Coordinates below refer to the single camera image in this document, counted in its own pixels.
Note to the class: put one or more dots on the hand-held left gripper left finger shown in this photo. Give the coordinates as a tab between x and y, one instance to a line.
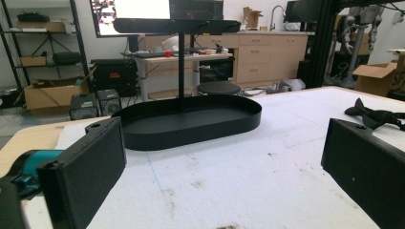
83	168

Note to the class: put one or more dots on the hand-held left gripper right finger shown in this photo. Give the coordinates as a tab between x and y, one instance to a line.
366	165

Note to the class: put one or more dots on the black bow tie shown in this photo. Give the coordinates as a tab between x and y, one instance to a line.
374	116

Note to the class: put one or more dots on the teal and black object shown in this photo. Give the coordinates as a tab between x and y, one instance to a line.
33	165

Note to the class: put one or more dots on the small black electronic box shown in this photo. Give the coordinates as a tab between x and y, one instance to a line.
82	106
109	101

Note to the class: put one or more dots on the large open cardboard box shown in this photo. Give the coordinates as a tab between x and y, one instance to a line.
51	95

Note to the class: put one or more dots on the open cardboard box with flaps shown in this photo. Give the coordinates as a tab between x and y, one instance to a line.
377	79

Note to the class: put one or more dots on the black equipment case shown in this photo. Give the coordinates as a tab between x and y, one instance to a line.
113	76

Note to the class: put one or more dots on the black bag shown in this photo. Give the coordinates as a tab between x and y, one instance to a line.
67	58

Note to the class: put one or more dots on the black two-tier tray stand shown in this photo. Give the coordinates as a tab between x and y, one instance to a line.
191	124

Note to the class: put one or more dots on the flat cardboard box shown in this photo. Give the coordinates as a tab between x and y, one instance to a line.
33	61

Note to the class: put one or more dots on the white foam mat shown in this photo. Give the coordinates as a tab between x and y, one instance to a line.
242	178

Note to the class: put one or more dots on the black metal shelf rack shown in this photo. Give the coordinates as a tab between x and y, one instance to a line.
78	38

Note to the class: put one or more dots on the grey robot on stand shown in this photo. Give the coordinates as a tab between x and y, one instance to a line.
361	35

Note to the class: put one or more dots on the white standing desk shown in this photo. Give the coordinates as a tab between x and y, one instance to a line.
159	59

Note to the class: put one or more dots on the light wooden cabinet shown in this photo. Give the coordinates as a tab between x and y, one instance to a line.
270	57

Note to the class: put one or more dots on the round black stool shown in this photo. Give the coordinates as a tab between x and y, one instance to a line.
218	87

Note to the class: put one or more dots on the dark computer monitor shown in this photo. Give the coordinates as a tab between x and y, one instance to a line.
299	11

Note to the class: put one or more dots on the metal sink faucet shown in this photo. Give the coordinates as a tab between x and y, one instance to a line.
276	12

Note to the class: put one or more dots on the small open cardboard box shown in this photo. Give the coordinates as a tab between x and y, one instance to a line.
251	17

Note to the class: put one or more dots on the black metal frame post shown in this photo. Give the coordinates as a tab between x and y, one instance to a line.
321	47

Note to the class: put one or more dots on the large wall monitor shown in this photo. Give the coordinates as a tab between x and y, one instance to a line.
140	9

